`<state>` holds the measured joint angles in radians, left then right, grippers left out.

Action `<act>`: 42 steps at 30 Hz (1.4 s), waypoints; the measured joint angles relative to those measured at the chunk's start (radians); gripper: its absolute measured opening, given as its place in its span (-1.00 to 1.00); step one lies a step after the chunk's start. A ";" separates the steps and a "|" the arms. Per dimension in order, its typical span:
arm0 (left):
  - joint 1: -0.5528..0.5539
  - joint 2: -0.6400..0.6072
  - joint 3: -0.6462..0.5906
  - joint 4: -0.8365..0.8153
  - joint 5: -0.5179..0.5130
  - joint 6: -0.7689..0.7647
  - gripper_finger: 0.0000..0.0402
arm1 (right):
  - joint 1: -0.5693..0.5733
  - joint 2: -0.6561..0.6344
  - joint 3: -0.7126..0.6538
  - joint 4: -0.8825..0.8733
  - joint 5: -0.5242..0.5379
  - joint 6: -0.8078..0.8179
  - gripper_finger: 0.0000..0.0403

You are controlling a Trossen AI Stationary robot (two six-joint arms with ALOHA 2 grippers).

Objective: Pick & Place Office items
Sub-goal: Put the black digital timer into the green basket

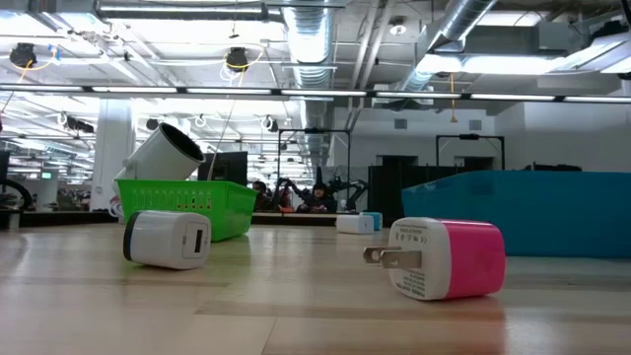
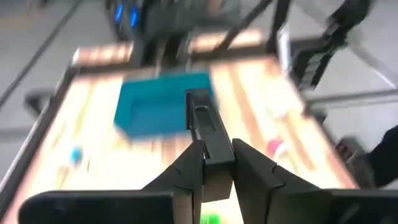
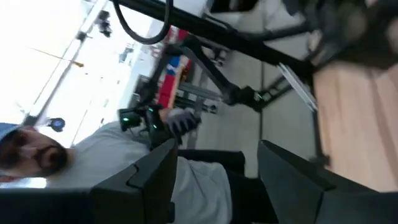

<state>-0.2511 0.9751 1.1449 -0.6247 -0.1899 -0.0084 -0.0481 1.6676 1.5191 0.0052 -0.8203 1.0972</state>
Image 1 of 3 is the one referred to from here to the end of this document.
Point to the white charger with black band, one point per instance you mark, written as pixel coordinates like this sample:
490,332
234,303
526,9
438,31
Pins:
158,239

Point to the low black frame stand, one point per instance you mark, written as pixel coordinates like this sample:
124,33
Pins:
468,136

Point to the pink and white wall charger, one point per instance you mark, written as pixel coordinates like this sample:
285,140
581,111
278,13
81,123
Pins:
468,259

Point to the long ceiling light strip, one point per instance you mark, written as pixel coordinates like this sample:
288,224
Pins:
320,92

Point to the tall black frame stand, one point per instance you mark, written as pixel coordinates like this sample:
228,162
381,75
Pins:
315,130

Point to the white cube wall charger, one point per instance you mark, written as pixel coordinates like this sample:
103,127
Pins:
352,224

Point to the black aluminium table frame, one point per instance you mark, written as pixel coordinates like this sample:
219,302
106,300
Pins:
296,219

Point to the white building column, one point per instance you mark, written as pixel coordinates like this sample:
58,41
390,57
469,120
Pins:
113,148

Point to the green plastic basket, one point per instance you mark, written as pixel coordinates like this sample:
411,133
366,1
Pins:
197,202

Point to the white cup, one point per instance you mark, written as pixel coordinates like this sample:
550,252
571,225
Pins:
158,158

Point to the blue and white wall charger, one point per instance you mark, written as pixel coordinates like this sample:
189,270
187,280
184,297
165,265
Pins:
377,219

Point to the straight silver ventilation duct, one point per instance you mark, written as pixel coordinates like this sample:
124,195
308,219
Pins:
310,44

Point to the slanted silver ventilation duct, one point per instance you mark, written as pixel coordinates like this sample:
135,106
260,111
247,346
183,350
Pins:
463,20

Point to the person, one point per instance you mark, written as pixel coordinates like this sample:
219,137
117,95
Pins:
261,196
319,199

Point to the blue plastic tray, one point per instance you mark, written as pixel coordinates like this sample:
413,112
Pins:
542,212

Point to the black background robot arm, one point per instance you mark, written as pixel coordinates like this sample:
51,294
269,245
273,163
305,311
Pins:
352,188
285,190

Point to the black monitor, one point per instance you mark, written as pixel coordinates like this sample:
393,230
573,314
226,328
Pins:
227,167

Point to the black partition wall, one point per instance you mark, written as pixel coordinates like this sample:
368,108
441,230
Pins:
389,190

